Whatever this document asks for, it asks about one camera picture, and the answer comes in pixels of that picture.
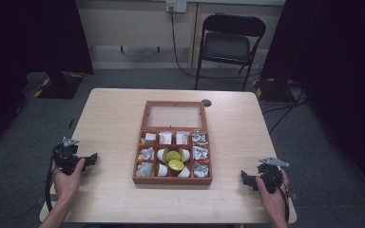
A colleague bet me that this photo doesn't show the black folding chair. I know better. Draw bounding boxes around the black folding chair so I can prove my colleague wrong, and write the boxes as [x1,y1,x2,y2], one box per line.
[194,11,267,93]

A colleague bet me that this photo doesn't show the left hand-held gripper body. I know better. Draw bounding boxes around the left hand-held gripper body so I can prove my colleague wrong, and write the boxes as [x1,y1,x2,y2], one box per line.
[52,136,89,176]

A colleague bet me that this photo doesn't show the black floor cables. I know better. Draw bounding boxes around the black floor cables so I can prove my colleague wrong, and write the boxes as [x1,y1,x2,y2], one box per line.
[259,83,310,135]

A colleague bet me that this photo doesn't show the pile of green-lidded white cups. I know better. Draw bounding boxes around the pile of green-lidded white cups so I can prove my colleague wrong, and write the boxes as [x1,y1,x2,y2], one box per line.
[156,146,192,179]

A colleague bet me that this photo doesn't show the silver grey sachet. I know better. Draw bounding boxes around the silver grey sachet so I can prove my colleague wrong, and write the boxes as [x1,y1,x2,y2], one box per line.
[141,132,158,145]
[135,161,154,178]
[138,146,156,161]

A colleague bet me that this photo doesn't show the white and red sachet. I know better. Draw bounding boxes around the white and red sachet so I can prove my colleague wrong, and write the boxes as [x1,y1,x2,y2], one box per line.
[158,131,173,145]
[175,131,190,145]

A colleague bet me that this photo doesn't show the wooden compartment box with lid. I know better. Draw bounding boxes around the wooden compartment box with lid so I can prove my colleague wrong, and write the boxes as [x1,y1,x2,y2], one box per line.
[132,100,214,186]

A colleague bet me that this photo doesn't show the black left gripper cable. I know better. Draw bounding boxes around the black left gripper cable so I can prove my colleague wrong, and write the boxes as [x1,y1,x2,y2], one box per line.
[45,143,62,213]

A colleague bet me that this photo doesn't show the silver blue printed sachet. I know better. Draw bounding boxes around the silver blue printed sachet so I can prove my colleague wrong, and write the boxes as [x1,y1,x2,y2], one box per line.
[193,161,210,179]
[191,132,208,146]
[192,145,210,162]

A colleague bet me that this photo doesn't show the black stand base striped tape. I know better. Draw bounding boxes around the black stand base striped tape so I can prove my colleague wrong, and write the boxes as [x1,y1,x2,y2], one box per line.
[24,70,86,100]
[252,77,300,104]

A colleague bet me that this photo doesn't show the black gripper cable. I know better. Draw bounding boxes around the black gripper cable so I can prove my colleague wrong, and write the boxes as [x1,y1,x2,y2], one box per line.
[45,143,62,213]
[274,177,291,223]

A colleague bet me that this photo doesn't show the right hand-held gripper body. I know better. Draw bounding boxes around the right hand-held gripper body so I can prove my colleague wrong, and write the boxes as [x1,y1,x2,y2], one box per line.
[256,157,290,195]

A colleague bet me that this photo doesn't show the dark curtain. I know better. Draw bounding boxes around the dark curtain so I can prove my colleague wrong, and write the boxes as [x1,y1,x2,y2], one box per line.
[260,0,365,203]
[0,0,95,160]

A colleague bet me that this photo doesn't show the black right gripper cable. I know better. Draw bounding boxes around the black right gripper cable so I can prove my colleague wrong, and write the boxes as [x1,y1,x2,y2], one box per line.
[274,177,291,223]

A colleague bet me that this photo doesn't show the white wall socket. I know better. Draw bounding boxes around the white wall socket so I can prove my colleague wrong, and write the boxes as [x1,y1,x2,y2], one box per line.
[165,0,188,14]

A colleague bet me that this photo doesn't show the person's left hand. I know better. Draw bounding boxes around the person's left hand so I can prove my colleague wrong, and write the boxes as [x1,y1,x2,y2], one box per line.
[52,158,86,203]

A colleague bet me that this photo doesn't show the person's right hand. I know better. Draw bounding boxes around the person's right hand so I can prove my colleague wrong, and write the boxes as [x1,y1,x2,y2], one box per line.
[255,168,290,222]

